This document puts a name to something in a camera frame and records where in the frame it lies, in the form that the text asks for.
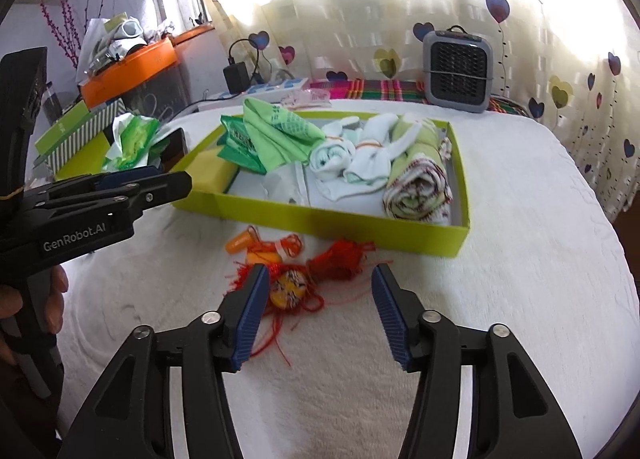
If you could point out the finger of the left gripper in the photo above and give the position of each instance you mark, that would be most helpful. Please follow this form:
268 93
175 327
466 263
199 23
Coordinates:
145 193
89 183

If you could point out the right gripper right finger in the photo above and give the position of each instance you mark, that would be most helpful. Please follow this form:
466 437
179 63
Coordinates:
514 413

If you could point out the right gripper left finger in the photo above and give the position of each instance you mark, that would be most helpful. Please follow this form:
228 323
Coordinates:
127 412

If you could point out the plain yellow sponge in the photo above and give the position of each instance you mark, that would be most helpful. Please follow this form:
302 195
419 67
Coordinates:
210 173

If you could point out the orange corded earplugs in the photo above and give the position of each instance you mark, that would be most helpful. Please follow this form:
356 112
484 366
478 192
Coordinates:
259 251

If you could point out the light green cloth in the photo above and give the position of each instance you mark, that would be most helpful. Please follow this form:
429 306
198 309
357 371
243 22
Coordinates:
280 131

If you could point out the white sachet pouch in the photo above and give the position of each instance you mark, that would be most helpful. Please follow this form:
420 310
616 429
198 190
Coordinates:
294 184

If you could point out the red tassel mask ornament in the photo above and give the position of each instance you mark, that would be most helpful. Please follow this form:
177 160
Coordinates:
294 286

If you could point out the green floral towel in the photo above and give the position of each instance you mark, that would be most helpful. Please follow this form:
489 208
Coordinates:
418 188

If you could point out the green wipes packet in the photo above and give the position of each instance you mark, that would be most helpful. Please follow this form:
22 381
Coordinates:
237 147

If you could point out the person's left hand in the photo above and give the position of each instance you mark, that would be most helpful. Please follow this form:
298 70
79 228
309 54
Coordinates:
13 302

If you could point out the green tissue pack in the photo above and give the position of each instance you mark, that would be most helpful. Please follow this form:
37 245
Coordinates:
133 137

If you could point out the black smartphone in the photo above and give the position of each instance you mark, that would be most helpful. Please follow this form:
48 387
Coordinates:
172 149

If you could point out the lime green cardboard box tray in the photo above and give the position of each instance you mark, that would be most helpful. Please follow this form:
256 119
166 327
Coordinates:
355 212

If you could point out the lime green box lid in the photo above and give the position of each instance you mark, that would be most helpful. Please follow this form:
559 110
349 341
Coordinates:
88 160

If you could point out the striped green gift box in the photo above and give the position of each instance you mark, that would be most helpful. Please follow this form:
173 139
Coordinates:
78 126

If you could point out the orange storage box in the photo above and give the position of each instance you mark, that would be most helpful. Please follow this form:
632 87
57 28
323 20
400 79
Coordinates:
129 73

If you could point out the black power adapter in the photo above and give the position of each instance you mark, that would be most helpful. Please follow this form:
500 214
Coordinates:
236 77

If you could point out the pink flower branches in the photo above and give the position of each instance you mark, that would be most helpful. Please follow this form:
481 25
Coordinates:
75 4

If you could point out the white power strip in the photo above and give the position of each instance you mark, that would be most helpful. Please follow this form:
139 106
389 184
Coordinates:
273 93

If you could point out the small sachet packets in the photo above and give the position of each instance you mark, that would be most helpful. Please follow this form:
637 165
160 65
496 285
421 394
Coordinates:
306 98

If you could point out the white towel table cover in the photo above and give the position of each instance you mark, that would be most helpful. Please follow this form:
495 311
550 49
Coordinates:
540 257

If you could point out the plaid cloth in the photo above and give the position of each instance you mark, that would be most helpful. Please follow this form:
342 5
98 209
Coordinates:
405 91

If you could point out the grey portable heater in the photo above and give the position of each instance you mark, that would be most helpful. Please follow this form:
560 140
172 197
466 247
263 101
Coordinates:
458 70

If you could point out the heart-patterned curtain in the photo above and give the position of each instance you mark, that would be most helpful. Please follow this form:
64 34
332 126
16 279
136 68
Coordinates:
573 65

